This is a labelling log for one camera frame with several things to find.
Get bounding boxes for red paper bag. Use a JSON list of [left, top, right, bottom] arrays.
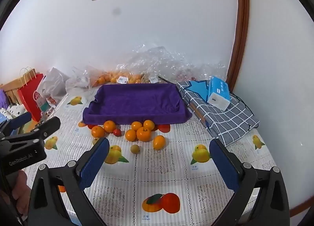
[[17, 67, 47, 122]]

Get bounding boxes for clear bag of oranges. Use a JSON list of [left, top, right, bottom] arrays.
[[89, 69, 148, 87]]

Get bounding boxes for person's left hand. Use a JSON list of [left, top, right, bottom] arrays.
[[10, 171, 31, 215]]

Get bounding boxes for stemmed orange tangerine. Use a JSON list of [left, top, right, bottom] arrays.
[[136, 127, 152, 142]]

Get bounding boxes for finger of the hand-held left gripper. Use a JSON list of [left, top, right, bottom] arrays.
[[0, 112, 33, 138], [0, 116, 61, 144]]

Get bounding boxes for purple plush toy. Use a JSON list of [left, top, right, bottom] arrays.
[[0, 89, 11, 109]]

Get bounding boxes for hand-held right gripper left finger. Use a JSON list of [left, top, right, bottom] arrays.
[[28, 137, 110, 226]]

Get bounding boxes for clear plastic bag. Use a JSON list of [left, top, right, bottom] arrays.
[[65, 65, 103, 93]]

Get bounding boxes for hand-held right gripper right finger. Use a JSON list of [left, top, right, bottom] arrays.
[[209, 138, 290, 226]]

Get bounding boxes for purple towel-lined tray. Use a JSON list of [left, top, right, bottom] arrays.
[[82, 83, 192, 125]]

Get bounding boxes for grey checked folded cloth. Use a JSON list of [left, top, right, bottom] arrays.
[[177, 81, 260, 147]]

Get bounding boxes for wooden rack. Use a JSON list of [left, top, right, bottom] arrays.
[[0, 74, 26, 105]]

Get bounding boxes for white spotted plush toy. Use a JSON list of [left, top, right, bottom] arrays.
[[0, 104, 27, 120]]

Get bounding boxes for black cord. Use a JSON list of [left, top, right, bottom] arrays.
[[158, 76, 177, 85]]

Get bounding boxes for brown wooden door frame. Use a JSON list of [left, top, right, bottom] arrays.
[[226, 0, 250, 92]]

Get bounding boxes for blue white tissue pack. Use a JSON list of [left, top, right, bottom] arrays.
[[207, 76, 231, 111]]

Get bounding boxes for crumpled clear plastic wrap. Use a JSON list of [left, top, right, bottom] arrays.
[[115, 43, 228, 85]]

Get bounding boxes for oval yellow-orange fruit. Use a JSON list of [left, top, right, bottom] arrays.
[[153, 135, 165, 150]]

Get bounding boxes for fruit print tablecloth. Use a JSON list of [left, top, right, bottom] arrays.
[[22, 89, 279, 226]]

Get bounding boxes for white plastic bag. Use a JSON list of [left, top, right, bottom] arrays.
[[37, 67, 70, 109]]

